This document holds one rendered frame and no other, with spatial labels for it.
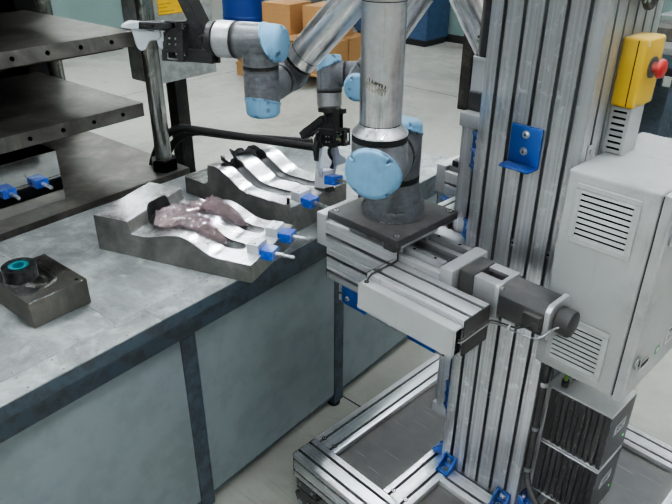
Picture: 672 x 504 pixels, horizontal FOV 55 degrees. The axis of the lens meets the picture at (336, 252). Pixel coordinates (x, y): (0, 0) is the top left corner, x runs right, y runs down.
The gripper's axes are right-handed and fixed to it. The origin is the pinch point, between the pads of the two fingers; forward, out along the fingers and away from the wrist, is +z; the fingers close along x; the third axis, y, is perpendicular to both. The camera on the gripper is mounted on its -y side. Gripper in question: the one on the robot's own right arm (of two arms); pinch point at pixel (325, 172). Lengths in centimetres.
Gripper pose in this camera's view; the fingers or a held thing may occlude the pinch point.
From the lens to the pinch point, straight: 206.0
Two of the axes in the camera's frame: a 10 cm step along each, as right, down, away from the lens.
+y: 7.7, 1.8, -6.1
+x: 6.4, -2.4, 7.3
